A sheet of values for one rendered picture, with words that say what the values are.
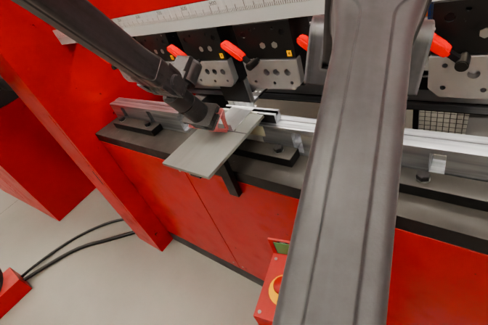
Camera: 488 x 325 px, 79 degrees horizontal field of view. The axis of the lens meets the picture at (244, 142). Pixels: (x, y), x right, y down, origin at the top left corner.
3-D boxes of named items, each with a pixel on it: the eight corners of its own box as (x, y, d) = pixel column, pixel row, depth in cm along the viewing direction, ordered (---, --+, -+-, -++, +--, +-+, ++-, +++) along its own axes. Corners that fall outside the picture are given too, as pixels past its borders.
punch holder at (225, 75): (198, 85, 90) (175, 32, 81) (215, 71, 95) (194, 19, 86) (236, 87, 81) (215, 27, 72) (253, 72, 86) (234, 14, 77)
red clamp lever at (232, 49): (219, 42, 69) (253, 67, 68) (229, 35, 71) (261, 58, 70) (217, 48, 70) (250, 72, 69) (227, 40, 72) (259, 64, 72)
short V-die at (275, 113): (224, 117, 98) (221, 109, 97) (229, 112, 100) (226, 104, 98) (276, 123, 86) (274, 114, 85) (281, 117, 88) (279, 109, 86)
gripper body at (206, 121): (194, 104, 84) (176, 90, 78) (221, 107, 78) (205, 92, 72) (185, 125, 82) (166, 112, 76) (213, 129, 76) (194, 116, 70)
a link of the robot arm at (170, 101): (156, 101, 70) (173, 101, 67) (166, 76, 72) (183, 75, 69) (176, 114, 76) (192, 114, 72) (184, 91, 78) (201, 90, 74)
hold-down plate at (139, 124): (115, 128, 141) (112, 122, 139) (125, 121, 144) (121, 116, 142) (154, 136, 122) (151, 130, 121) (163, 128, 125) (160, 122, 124)
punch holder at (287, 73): (250, 88, 78) (231, 26, 69) (267, 72, 83) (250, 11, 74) (302, 91, 69) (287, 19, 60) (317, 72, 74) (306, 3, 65)
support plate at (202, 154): (163, 165, 83) (161, 162, 83) (218, 112, 98) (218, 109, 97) (209, 180, 72) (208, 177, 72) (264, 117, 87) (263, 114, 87)
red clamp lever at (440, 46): (415, 28, 45) (472, 66, 44) (421, 17, 47) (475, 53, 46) (407, 37, 46) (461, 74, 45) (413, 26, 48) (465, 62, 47)
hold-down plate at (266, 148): (214, 150, 102) (211, 144, 100) (224, 140, 105) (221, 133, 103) (292, 167, 84) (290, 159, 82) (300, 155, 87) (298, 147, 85)
